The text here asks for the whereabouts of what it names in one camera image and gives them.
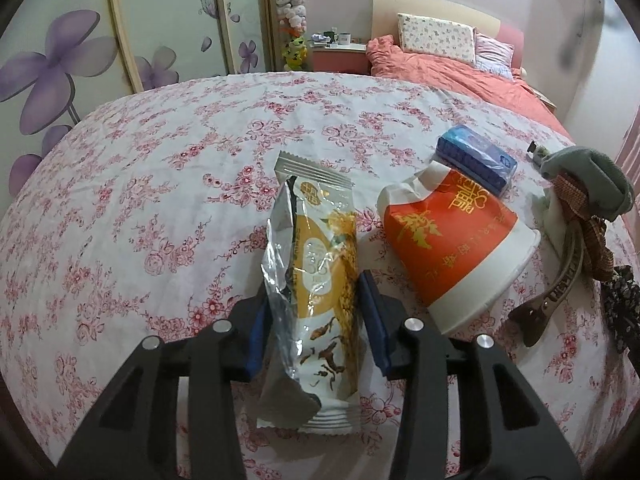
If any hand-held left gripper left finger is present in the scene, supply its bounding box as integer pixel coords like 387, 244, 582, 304
52, 292, 271, 480

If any pink floral bedsheet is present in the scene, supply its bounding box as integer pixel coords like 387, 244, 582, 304
0, 71, 640, 480

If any brown patterned strap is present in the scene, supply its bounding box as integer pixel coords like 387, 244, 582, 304
557, 170, 615, 281

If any floral pillow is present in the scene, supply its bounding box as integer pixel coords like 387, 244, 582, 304
396, 13, 478, 67

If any orange duvet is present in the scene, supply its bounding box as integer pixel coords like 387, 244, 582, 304
366, 35, 576, 141

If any striped pillow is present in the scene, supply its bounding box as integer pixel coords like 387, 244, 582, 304
474, 33, 516, 80

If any orange white paper cup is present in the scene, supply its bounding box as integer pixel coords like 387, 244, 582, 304
377, 160, 542, 336

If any hanging column of plush toys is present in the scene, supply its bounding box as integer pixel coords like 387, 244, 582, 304
274, 0, 308, 72

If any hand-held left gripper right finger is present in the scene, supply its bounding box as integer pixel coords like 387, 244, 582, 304
357, 270, 586, 480

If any dark floral cloth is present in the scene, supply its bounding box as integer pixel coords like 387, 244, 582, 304
600, 265, 640, 361

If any wardrobe with purple flowers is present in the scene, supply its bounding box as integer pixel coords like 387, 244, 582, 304
0, 0, 276, 201

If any pink white nightstand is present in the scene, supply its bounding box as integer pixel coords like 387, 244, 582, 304
310, 42, 371, 75

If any wooden bedside table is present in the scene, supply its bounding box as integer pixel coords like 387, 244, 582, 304
530, 87, 557, 111

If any blue tissue packet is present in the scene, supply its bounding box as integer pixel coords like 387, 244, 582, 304
434, 126, 518, 197

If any cream pink headboard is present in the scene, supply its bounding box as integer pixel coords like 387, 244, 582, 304
371, 0, 526, 68

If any yellow white snack wrapper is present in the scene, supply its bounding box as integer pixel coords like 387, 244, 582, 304
256, 151, 362, 436

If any pink striped curtain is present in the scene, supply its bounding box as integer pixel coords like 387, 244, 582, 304
615, 110, 640, 181

